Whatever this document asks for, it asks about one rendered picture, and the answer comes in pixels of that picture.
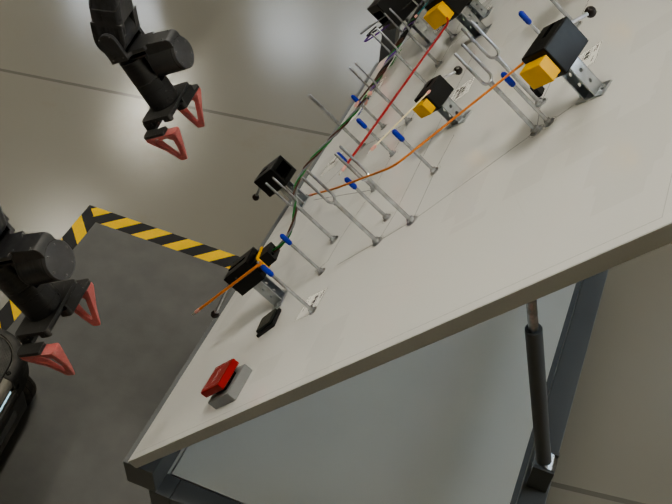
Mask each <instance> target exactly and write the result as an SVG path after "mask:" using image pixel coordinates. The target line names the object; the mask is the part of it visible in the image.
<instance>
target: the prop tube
mask: <svg viewBox="0 0 672 504"><path fill-rule="evenodd" d="M525 341H526V352H527V363H528V375H529V386H530V397H531V409H532V420H533V431H534V443H535V457H534V460H533V463H532V467H531V470H532V468H533V466H534V464H535V465H538V466H540V467H543V468H546V469H549V470H551V471H554V472H555V470H556V466H557V462H558V459H557V457H556V456H555V455H554V454H552V453H551V443H550V428H549V414H548V399H547V385H546V371H545V356H544V342H543V328H542V326H541V325H540V324H539V330H538V331H537V332H535V333H531V332H530V331H529V330H528V324H527V325H526V326H525Z"/></svg>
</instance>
